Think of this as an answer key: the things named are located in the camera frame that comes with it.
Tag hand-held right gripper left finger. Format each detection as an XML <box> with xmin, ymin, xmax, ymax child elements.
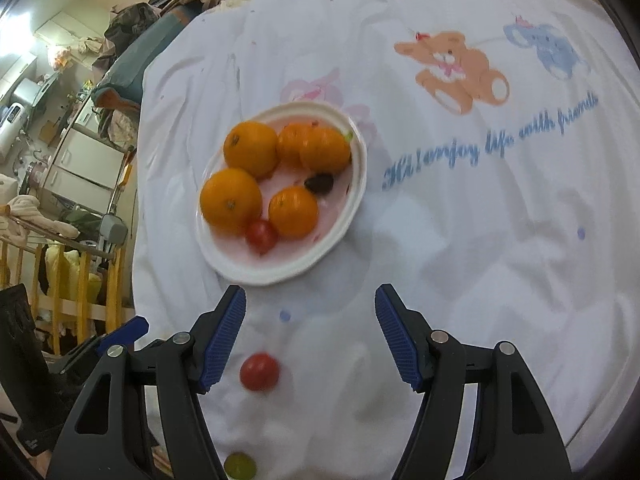
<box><xmin>47</xmin><ymin>285</ymin><xmax>247</xmax><ymax>480</ymax></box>

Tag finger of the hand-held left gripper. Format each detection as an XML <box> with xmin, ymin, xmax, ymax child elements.
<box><xmin>59</xmin><ymin>316</ymin><xmax>150</xmax><ymax>375</ymax></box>

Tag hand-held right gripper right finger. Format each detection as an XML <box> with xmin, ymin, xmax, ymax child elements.
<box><xmin>375</xmin><ymin>283</ymin><xmax>571</xmax><ymax>480</ymax></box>

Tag red cherry tomato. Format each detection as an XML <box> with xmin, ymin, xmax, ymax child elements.
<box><xmin>239</xmin><ymin>353</ymin><xmax>281</xmax><ymax>393</ymax></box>
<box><xmin>245</xmin><ymin>219</ymin><xmax>279</xmax><ymax>255</ymax></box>

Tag large orange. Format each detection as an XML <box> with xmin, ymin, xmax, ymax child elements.
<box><xmin>200</xmin><ymin>167</ymin><xmax>264</xmax><ymax>236</ymax></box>
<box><xmin>223</xmin><ymin>121</ymin><xmax>279</xmax><ymax>179</ymax></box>

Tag small mandarin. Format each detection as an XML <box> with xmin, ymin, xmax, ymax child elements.
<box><xmin>299</xmin><ymin>126</ymin><xmax>352</xmax><ymax>173</ymax></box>
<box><xmin>268</xmin><ymin>186</ymin><xmax>320</xmax><ymax>239</ymax></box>
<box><xmin>276</xmin><ymin>122</ymin><xmax>316</xmax><ymax>166</ymax></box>

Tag pink dotted ceramic plate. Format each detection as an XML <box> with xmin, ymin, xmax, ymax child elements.
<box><xmin>194</xmin><ymin>101</ymin><xmax>368</xmax><ymax>287</ymax></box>

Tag yellow garment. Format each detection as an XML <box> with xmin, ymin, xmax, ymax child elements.
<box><xmin>44</xmin><ymin>244</ymin><xmax>102</xmax><ymax>307</ymax></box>

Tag white printed bed sheet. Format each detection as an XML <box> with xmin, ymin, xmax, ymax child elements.
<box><xmin>127</xmin><ymin>0</ymin><xmax>640</xmax><ymax>480</ymax></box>

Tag beige cloth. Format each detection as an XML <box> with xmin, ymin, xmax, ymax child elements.
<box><xmin>0</xmin><ymin>194</ymin><xmax>81</xmax><ymax>242</ymax></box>

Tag white kitchen cabinets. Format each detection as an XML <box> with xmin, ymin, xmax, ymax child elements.
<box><xmin>42</xmin><ymin>95</ymin><xmax>132</xmax><ymax>211</ymax></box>

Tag floral cloth cover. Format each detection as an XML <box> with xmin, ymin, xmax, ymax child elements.
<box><xmin>99</xmin><ymin>104</ymin><xmax>139</xmax><ymax>150</ymax></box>

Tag teal cushion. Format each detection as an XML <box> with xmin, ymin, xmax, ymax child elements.
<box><xmin>92</xmin><ymin>7</ymin><xmax>193</xmax><ymax>111</ymax></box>

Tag pile of clothes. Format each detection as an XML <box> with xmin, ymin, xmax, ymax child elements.
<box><xmin>102</xmin><ymin>0</ymin><xmax>251</xmax><ymax>61</ymax></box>

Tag yellow wooden rail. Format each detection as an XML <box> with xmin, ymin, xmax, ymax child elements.
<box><xmin>0</xmin><ymin>210</ymin><xmax>137</xmax><ymax>357</ymax></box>

